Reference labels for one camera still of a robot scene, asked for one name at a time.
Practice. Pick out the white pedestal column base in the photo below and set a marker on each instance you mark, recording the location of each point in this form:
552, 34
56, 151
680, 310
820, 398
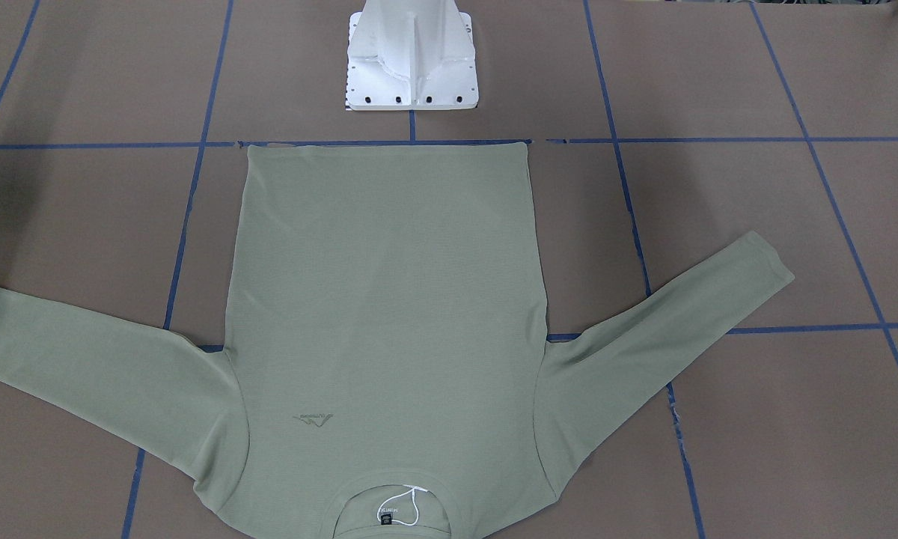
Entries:
411, 55

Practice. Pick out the olive green long-sleeve shirt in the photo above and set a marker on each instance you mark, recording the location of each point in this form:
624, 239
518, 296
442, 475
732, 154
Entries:
386, 369

